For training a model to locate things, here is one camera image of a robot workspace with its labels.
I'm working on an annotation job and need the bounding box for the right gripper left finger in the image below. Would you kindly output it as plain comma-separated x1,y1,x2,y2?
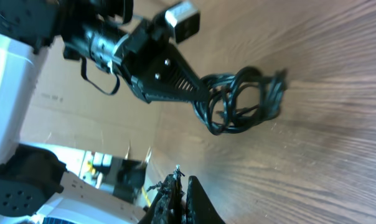
138,164,185,224

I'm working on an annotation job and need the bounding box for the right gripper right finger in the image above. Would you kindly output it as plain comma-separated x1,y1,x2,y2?
186,175,225,224

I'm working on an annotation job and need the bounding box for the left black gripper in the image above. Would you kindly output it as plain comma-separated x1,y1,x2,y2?
115,15,210,103

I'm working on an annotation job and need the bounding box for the thick black USB cable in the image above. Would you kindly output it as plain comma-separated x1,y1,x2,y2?
192,66,288,136

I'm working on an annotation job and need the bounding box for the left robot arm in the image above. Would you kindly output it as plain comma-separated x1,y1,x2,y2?
0,0,209,223

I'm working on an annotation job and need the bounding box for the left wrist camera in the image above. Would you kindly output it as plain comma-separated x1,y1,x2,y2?
164,1,200,44

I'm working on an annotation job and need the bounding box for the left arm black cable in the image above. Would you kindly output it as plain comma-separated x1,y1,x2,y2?
80,55,122,96

